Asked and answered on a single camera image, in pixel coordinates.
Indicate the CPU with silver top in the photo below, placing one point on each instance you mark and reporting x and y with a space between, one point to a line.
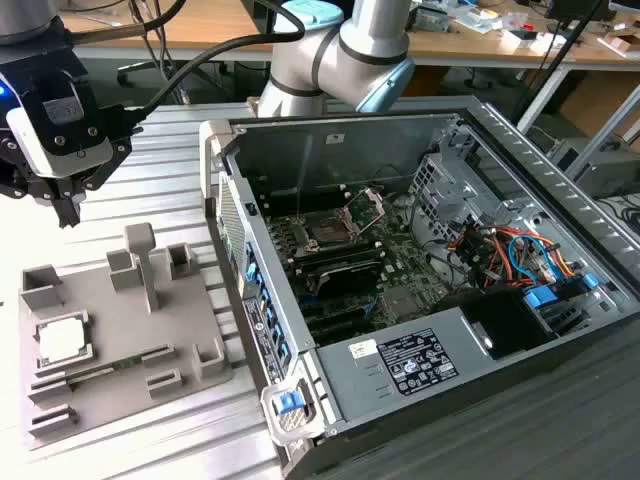
61 342

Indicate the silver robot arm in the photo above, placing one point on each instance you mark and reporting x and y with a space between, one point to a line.
300 65

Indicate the CPU socket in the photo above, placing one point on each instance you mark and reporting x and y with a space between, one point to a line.
325 232

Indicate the grey parts rack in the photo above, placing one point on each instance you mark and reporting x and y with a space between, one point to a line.
125 325

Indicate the green RAM stick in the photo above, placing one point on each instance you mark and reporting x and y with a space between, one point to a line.
100 372

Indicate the open grey PC case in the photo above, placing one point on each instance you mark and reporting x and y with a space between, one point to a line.
360 145

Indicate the black graphics card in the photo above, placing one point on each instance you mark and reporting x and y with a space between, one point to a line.
350 277

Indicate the blue case latch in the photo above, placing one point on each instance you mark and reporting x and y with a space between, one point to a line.
287 402

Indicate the green motherboard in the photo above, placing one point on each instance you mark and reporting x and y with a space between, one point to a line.
405 260

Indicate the silver chipset heatsink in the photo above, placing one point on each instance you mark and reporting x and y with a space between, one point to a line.
402 302

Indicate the grey power supply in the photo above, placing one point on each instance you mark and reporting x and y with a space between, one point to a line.
360 395

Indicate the grey metal drive cage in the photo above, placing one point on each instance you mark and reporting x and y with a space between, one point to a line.
450 195

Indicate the grey metal device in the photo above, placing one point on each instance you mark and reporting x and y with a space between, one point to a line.
432 19

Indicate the wooden desk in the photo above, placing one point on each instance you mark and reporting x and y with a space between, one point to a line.
475 47

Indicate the black fan shroud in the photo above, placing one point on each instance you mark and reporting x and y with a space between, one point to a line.
505 320

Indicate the small white box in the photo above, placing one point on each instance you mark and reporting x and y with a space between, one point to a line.
530 44

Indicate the blue plastic disk carrier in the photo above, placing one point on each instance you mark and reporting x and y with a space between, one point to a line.
540 298

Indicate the black slanted pole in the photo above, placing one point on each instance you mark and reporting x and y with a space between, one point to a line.
547 65

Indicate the grey computer box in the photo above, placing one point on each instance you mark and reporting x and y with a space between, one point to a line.
610 170

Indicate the brown cardboard piece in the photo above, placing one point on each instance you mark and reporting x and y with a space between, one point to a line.
617 45

